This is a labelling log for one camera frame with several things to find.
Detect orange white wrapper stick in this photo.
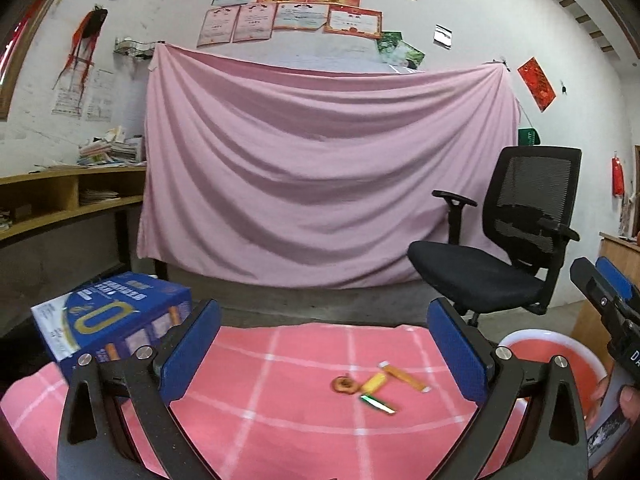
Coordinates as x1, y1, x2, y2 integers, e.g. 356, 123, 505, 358
378, 361, 431, 393

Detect yellow small wrapper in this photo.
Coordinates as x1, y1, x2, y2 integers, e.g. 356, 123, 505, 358
359, 372, 388, 396

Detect green small wrapper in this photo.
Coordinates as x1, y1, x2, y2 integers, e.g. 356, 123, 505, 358
359, 393, 396, 415

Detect brown round snack piece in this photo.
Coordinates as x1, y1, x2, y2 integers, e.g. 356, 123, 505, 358
331, 376, 360, 394

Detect red white trash bin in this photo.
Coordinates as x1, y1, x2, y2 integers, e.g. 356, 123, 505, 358
497, 327, 609, 426

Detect person's right hand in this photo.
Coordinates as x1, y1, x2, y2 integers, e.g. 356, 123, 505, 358
589, 372, 640, 424

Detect wooden cabinet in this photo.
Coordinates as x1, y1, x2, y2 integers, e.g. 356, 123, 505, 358
570, 233, 639, 344

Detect red fire extinguisher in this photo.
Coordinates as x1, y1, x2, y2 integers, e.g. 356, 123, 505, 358
611, 154, 625, 198

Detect blue cardboard box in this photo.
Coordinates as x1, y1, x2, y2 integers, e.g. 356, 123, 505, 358
32, 272, 192, 380

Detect black office chair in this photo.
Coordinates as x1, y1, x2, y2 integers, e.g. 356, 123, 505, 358
408, 145, 582, 326

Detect pink checked tablecloth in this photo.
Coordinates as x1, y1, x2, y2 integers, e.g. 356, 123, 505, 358
0, 322, 532, 480

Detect wooden shelf unit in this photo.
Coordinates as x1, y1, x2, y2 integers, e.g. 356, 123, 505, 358
1, 167, 146, 244

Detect stack of books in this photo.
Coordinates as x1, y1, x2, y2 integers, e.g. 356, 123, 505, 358
77, 126, 145, 166

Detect pink hanging sheet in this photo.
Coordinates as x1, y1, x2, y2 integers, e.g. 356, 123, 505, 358
137, 44, 520, 289

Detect red paper wall sign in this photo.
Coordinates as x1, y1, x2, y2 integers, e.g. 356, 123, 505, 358
518, 58, 556, 112

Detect green wall photos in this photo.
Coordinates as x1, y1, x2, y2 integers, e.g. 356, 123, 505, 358
376, 32, 425, 70

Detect red tassel wall ornament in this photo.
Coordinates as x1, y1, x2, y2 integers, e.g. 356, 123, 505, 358
58, 6, 108, 94

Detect wall certificates group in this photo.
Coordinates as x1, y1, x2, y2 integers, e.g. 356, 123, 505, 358
196, 0, 383, 48

